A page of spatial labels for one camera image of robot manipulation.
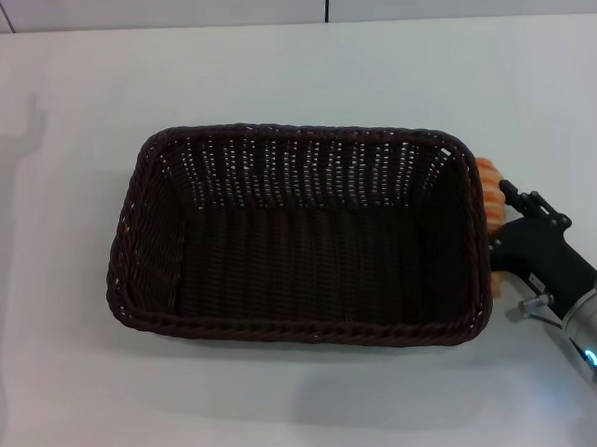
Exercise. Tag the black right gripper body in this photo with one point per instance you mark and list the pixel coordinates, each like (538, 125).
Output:
(540, 251)

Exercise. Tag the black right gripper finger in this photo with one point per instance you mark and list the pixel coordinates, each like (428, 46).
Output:
(530, 200)

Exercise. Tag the orange striped spiral bread roll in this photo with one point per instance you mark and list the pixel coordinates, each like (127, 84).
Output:
(491, 193)

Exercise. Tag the dark brown woven wicker basket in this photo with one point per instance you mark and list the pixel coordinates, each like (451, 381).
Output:
(300, 263)

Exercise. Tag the black vertical wall strip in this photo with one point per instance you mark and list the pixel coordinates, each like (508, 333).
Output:
(327, 0)

